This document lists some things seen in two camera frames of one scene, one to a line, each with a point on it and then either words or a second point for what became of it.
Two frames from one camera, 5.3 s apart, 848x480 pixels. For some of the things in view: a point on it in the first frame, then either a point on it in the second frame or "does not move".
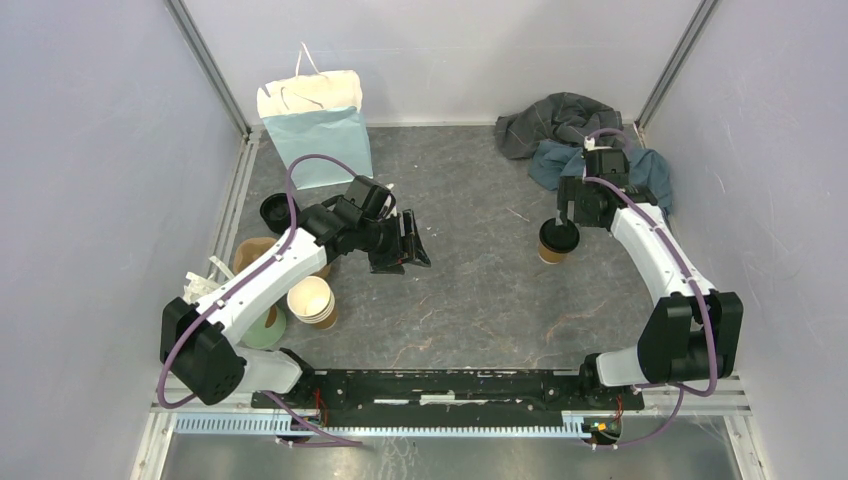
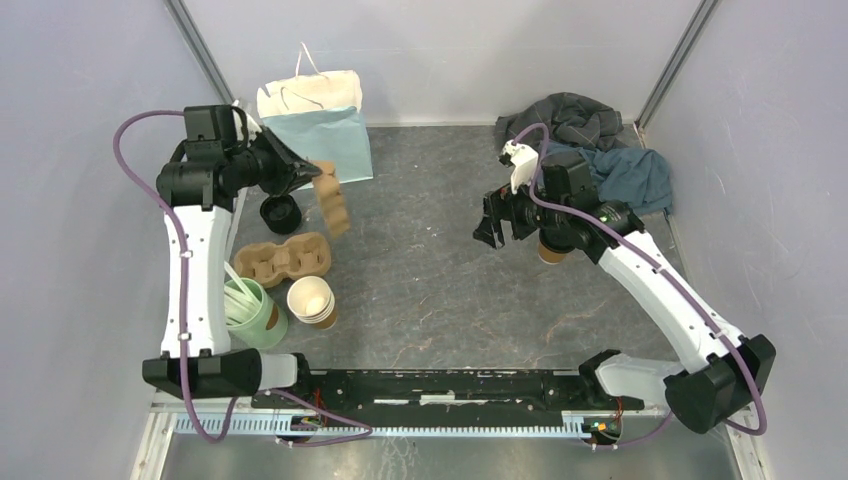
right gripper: [571, 188] to [503, 205]
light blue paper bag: [319, 114] does not move
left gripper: [389, 263] to [285, 160]
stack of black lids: [274, 210] does not move
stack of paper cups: [311, 301] does not move
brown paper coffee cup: [550, 256] does not move
